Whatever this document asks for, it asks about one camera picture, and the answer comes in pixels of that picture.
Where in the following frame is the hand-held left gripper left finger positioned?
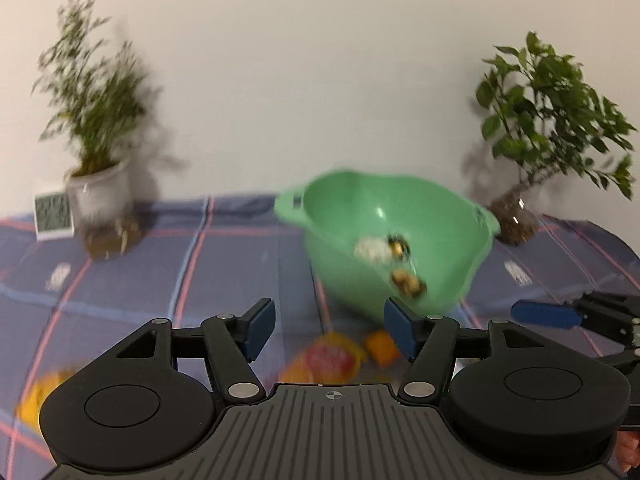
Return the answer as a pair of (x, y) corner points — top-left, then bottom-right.
(115, 298), (277, 404)

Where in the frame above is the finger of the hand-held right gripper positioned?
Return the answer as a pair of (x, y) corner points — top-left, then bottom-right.
(511, 290), (640, 348)
(599, 345), (640, 377)

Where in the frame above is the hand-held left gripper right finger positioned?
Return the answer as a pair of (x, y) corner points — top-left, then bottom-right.
(384, 297), (548, 406)

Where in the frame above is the orange snack packet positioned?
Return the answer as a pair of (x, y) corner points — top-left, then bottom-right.
(364, 329), (401, 367)

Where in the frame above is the green plastic bowl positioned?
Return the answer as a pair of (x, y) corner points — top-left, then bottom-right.
(274, 170), (502, 325)

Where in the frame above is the person's right hand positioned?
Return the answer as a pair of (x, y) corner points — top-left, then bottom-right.
(617, 430), (640, 473)

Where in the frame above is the brown toy food piece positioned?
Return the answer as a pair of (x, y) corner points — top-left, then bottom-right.
(390, 267), (428, 298)

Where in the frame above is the red and yellow snack packet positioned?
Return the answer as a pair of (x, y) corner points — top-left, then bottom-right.
(277, 332), (368, 386)

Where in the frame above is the dark yellow toy piece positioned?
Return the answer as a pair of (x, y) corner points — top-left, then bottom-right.
(385, 232), (413, 261)

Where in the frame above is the white toy food piece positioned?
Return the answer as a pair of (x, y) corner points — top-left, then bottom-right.
(354, 237), (393, 267)

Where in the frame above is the leafy plant in glass vase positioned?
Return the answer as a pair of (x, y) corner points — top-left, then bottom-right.
(475, 31), (638, 247)

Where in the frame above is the blue checked cloth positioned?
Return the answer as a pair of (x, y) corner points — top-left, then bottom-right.
(0, 192), (640, 480)

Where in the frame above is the feathery plant in white pot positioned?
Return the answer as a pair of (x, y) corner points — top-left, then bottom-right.
(31, 0), (166, 261)

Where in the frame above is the white digital clock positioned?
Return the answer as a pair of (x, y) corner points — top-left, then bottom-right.
(34, 191), (76, 241)

